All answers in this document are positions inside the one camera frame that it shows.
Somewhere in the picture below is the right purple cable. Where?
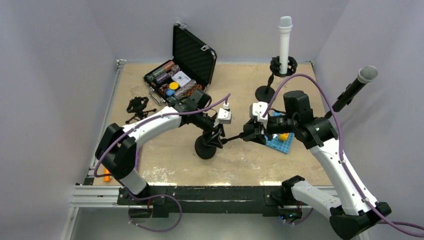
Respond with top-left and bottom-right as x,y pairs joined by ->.
263,73 -> 424,239

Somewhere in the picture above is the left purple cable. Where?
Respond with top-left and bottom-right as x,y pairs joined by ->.
93,92 -> 232,233

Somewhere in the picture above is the black round base clip stand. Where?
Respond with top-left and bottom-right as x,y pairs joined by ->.
194,132 -> 243,160

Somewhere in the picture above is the yellow round chip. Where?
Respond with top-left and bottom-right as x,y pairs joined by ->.
168,82 -> 180,91

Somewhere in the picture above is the orange microphone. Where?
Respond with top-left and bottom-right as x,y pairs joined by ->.
103,168 -> 111,183

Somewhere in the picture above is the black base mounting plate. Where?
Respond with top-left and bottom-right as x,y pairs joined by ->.
117,185 -> 307,218

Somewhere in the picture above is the black tripod shock mount stand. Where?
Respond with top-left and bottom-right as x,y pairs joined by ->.
125,96 -> 157,124

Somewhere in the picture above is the white card deck box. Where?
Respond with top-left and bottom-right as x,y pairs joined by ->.
171,70 -> 192,88

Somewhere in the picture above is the white microphone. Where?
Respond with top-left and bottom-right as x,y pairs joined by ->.
278,16 -> 293,75

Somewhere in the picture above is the blue lego baseplate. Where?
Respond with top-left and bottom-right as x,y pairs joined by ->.
265,132 -> 295,154

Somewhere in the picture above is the black stand at right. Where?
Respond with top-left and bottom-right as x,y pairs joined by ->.
324,110 -> 334,119

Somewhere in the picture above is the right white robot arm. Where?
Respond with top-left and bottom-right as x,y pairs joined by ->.
242,90 -> 391,240

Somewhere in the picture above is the purple glitter microphone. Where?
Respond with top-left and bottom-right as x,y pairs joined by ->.
134,148 -> 141,171

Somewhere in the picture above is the black microphone silver grille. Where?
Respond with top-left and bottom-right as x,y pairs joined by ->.
332,65 -> 378,113

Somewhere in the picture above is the orange lego brick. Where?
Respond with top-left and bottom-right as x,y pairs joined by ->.
278,133 -> 290,142

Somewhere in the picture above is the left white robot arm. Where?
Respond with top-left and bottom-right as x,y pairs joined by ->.
94,89 -> 232,205

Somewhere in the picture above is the purple cable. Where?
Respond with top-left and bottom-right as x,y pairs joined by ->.
93,92 -> 232,233
263,73 -> 424,239

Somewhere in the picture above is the black shock mount round stand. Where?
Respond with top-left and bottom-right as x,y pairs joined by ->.
255,56 -> 298,103

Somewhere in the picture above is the black poker chip case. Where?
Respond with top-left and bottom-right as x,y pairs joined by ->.
143,23 -> 218,105

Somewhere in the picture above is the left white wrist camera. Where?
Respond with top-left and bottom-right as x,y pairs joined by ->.
216,102 -> 232,125

